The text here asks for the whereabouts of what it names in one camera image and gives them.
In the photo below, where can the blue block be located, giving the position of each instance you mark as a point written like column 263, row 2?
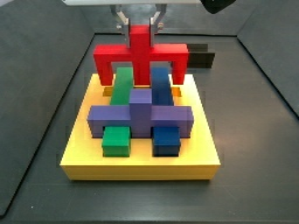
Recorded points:
column 166, row 131

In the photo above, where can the purple cross-shaped block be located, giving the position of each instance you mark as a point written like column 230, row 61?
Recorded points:
column 141, row 115

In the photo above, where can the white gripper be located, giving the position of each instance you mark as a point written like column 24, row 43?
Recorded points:
column 122, row 19

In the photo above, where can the yellow board base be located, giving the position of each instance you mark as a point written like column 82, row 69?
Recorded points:
column 85, row 163

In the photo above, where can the black angled bracket stand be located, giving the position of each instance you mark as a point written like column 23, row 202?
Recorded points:
column 201, row 57

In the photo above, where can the green block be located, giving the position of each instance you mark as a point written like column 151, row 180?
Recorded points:
column 117, row 138

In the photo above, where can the red cross-shaped block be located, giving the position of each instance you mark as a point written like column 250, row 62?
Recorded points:
column 141, row 53

